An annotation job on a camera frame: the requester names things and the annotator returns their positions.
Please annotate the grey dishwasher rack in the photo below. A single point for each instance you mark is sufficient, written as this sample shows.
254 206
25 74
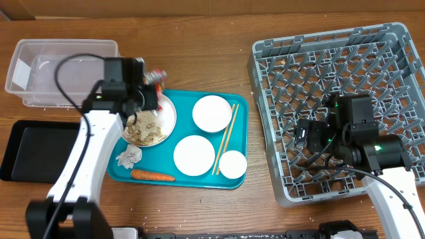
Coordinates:
323 97

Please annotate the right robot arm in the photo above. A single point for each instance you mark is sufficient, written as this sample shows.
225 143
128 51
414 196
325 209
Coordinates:
382 159

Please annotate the clear plastic bin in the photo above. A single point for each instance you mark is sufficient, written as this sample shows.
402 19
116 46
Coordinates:
31 71

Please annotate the red foil snack wrapper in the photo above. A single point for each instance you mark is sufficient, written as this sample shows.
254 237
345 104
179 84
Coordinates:
156 77

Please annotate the large plate with food scraps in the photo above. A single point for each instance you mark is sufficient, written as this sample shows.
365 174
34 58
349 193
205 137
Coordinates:
150 128

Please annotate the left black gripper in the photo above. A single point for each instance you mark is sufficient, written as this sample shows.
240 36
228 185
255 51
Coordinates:
151 102

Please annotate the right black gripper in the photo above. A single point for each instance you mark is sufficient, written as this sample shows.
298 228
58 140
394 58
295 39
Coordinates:
316 131

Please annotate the white napkin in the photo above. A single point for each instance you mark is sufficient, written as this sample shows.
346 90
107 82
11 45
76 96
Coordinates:
129 157

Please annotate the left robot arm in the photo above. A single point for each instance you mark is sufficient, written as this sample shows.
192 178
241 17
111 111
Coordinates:
71 208

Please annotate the black plastic bin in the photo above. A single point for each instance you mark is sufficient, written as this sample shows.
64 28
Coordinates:
37 151

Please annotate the small white cup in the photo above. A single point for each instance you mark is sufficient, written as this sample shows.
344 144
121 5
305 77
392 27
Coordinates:
233 164

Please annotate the white medium bowl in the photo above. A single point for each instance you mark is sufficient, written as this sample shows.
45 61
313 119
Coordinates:
194 155

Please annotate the orange carrot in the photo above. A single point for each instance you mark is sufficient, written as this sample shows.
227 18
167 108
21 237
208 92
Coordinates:
150 176

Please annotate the pink bowl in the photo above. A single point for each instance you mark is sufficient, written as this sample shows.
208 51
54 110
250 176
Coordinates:
212 113

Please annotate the teal plastic tray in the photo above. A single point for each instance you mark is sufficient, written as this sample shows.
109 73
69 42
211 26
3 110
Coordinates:
159 158

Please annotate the wooden chopstick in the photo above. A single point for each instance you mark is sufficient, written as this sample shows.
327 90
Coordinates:
222 143
229 133

